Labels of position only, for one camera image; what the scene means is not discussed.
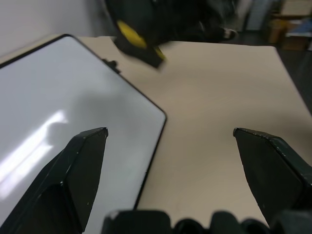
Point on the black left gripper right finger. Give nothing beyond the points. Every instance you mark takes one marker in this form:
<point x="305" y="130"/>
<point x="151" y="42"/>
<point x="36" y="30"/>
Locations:
<point x="273" y="175"/>

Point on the black whiteboard stand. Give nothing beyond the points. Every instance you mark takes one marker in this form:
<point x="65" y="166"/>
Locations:
<point x="112" y="65"/>

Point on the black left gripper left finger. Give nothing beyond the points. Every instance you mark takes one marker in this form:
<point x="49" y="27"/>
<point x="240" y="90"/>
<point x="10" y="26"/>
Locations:
<point x="70" y="185"/>

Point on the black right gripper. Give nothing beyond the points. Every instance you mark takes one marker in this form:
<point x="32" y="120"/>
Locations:
<point x="136" y="12"/>

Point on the black-framed whiteboard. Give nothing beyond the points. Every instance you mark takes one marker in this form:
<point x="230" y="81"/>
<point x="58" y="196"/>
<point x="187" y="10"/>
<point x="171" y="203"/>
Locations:
<point x="61" y="85"/>

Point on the brown cardboard box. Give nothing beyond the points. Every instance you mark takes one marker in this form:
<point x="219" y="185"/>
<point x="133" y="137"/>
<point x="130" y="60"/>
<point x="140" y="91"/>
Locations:
<point x="295" y="42"/>
<point x="276" y="30"/>

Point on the black and white shoe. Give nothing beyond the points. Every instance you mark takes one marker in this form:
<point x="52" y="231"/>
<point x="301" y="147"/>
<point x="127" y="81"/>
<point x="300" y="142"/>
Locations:
<point x="229" y="33"/>

